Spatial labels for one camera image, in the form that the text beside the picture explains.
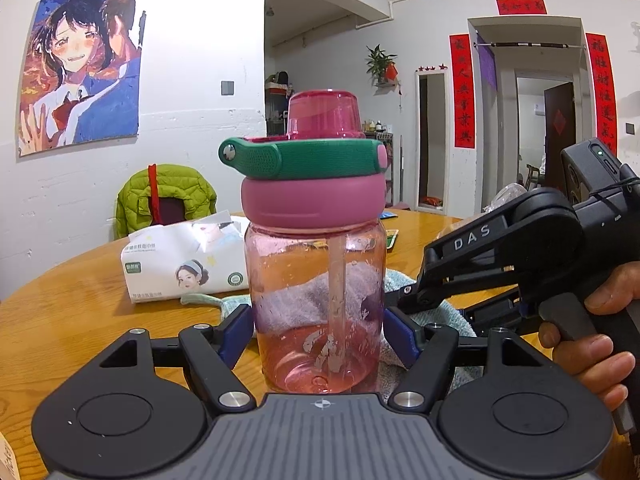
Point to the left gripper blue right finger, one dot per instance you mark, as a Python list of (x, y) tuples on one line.
[(427, 353)]

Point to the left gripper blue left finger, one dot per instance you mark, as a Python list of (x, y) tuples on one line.
[(210, 353)]

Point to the light blue striped towel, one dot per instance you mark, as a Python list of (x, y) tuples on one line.
[(291, 326)]

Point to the pink water bottle green handle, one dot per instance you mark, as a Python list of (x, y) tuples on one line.
[(315, 247)]

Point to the right hand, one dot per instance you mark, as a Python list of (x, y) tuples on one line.
[(592, 360)]

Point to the plastic bag of rubber bands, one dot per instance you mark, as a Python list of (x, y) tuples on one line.
[(504, 196)]

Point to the white tissue pack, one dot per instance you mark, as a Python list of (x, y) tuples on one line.
[(167, 262)]

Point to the green white snack packet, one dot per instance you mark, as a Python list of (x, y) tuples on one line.
[(391, 237)]

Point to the blue yellow flat packet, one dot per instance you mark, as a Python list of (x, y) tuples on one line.
[(386, 214)]

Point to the dark red chair with jacket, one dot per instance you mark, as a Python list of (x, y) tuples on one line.
[(171, 211)]

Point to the right red couplet banner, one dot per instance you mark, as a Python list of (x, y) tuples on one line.
[(603, 90)]

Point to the round wooden table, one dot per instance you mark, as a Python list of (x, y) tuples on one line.
[(58, 322)]

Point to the red door couplet banner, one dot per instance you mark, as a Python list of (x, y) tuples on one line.
[(463, 84)]

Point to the red horizontal door banner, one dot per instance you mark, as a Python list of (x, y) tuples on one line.
[(521, 7)]

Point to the potted wall plant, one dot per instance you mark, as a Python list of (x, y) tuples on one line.
[(381, 66)]

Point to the grey wall switch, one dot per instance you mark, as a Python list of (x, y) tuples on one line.
[(227, 87)]

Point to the anime wall poster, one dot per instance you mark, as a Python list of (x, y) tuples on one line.
[(81, 74)]

